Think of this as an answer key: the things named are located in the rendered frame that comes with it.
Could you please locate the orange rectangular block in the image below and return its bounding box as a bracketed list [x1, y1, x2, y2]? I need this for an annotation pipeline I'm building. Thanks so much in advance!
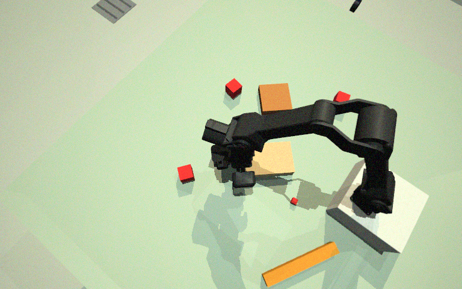
[258, 83, 292, 115]

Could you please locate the orange long bar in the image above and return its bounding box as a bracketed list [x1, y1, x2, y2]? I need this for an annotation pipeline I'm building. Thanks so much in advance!
[262, 242, 340, 287]

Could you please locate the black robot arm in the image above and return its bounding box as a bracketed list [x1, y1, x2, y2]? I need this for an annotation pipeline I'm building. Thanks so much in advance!
[202, 99, 397, 216]

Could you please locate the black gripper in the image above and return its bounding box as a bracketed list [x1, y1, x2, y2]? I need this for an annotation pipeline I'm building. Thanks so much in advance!
[231, 150, 256, 188]

